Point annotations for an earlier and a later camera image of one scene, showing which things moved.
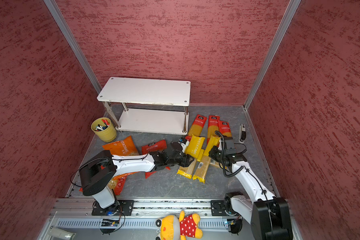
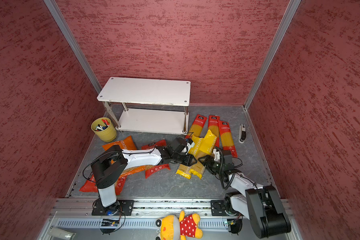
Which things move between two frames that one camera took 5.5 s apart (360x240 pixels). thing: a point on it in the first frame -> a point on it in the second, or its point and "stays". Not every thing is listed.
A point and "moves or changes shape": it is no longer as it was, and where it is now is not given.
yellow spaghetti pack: (201, 171) moves or changes shape
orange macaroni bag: (125, 146) stays
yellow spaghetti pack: (194, 145) stays
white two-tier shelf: (156, 106) stays
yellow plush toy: (171, 227) stays
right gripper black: (212, 154) -> (208, 164)
